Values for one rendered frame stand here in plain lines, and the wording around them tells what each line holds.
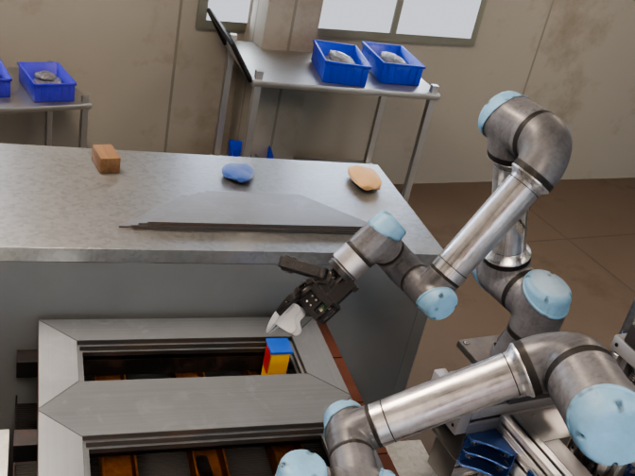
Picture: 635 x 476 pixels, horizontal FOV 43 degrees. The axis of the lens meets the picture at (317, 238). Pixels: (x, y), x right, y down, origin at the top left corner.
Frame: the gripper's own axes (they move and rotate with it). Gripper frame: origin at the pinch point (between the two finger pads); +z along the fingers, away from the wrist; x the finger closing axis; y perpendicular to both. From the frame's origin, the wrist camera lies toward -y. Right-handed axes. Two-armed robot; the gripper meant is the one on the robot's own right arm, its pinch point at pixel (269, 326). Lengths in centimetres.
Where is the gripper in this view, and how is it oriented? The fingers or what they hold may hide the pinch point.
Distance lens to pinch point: 176.7
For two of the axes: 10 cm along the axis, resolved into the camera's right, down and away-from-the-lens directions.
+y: 6.3, 6.8, -3.6
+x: 2.7, 2.4, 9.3
